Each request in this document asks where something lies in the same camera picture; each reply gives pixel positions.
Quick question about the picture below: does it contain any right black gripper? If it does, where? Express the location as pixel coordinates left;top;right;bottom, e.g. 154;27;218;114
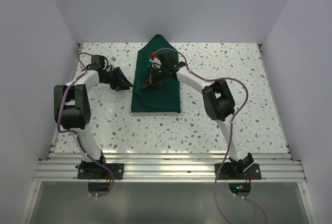
141;65;168;91

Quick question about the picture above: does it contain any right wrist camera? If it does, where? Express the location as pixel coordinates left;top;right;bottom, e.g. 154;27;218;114
148;51;186;69

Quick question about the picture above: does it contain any green surgical cloth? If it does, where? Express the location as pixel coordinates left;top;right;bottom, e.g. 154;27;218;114
131;34;181;113

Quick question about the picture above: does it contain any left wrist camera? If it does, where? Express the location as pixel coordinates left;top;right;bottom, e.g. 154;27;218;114
86;55;116;72

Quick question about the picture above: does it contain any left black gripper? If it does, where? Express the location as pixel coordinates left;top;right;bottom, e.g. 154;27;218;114
101;67;133;91

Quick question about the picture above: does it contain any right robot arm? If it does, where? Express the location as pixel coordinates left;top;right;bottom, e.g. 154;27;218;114
141;62;254;179

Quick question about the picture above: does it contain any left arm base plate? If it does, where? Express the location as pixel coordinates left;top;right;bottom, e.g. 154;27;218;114
75;162;124;180

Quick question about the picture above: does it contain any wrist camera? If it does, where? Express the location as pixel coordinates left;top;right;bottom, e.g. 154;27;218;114
86;55;116;72
148;51;186;69

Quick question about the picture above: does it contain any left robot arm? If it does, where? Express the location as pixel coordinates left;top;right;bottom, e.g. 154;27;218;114
53;67;133;179

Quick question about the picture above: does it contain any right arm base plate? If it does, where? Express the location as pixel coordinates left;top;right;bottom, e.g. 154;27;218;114
217;162;262;180

